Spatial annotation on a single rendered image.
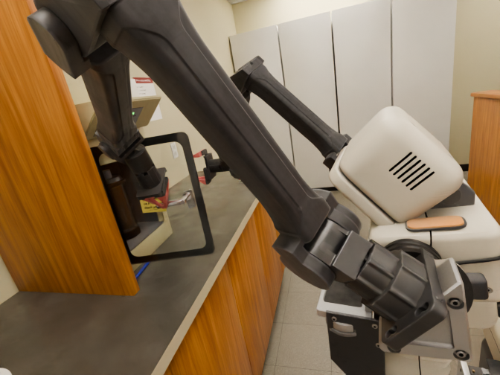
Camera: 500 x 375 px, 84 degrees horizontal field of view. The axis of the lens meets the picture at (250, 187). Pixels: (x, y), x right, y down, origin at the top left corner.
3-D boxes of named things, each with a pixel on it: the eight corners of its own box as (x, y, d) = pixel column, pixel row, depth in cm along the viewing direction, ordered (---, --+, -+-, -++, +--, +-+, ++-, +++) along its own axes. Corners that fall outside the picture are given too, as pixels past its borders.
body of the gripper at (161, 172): (138, 202, 72) (124, 181, 67) (146, 175, 79) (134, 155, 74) (162, 198, 72) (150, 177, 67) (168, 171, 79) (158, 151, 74)
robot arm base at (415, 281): (449, 315, 28) (431, 251, 39) (378, 268, 30) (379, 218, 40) (393, 354, 33) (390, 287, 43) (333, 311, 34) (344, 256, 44)
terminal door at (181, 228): (128, 263, 94) (86, 147, 82) (216, 252, 91) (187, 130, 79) (126, 265, 93) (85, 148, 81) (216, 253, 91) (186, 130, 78)
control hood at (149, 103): (76, 142, 80) (62, 106, 77) (143, 126, 109) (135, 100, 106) (109, 137, 77) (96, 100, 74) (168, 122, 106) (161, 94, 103)
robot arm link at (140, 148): (128, 158, 63) (147, 143, 66) (112, 149, 67) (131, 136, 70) (141, 179, 68) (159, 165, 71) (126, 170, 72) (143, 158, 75)
